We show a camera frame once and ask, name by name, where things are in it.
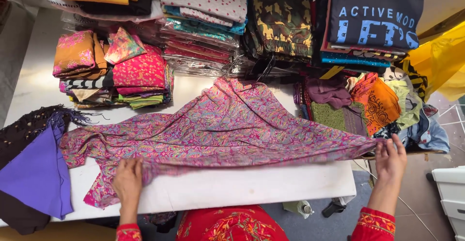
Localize person's right hand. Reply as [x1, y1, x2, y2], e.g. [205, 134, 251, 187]
[374, 134, 408, 188]

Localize person's left hand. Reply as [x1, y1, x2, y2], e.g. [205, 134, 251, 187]
[112, 157, 145, 203]

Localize pink paisley scarf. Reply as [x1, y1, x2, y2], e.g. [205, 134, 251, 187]
[59, 77, 386, 210]

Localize blue denim garment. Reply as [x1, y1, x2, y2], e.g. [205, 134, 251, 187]
[397, 105, 451, 154]

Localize orange printed cloth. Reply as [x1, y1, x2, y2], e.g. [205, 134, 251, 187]
[350, 72, 402, 136]

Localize light green cloth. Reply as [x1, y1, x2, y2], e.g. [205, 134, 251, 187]
[384, 79, 424, 131]

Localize green embroidered cloth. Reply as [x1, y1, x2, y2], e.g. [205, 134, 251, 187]
[310, 101, 370, 137]

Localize yellow black striped cloth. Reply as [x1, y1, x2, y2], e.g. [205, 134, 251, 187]
[394, 59, 429, 101]

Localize white drawer cabinet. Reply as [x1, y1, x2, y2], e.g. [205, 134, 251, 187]
[431, 166, 465, 241]

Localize stack of folded patterned scarves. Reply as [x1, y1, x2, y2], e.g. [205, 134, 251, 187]
[59, 65, 175, 110]

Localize mauve cloth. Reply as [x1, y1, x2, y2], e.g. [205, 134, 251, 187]
[305, 75, 353, 110]

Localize black tool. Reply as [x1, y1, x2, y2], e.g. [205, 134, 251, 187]
[321, 197, 347, 218]

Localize purple cloth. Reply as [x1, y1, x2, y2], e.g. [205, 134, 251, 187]
[0, 124, 74, 220]

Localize yellow plastic bag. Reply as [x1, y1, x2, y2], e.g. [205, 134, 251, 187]
[407, 21, 465, 102]

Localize stack of folded t-shirts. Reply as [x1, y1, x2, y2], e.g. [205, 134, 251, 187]
[314, 0, 408, 70]

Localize white plastic bottle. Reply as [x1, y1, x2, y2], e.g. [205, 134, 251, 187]
[282, 200, 315, 219]

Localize dark brown fringed shawl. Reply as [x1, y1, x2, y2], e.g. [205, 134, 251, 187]
[0, 105, 108, 235]

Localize multicoloured floral folded cloth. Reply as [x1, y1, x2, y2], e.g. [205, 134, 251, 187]
[104, 27, 147, 66]

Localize red embroidered dress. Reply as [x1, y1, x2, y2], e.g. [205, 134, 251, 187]
[115, 204, 396, 241]

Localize orange pink floral folded cloth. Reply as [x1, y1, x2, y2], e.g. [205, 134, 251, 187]
[53, 30, 109, 80]

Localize stack of plastic-wrapped garments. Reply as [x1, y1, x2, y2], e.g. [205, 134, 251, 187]
[159, 5, 248, 79]

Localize navy printed t-shirt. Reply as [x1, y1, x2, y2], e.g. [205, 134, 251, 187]
[327, 0, 426, 50]

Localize clear plastic garment packs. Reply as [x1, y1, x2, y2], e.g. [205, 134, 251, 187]
[48, 0, 165, 35]

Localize black clothes hanger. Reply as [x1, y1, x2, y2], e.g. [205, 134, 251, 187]
[250, 55, 277, 86]

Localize stack of camouflage garments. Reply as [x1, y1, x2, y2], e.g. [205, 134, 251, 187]
[243, 0, 315, 63]

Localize white cable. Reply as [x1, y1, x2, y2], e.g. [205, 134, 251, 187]
[352, 159, 441, 241]

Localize white wire rack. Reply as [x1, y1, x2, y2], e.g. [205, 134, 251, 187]
[437, 103, 465, 151]

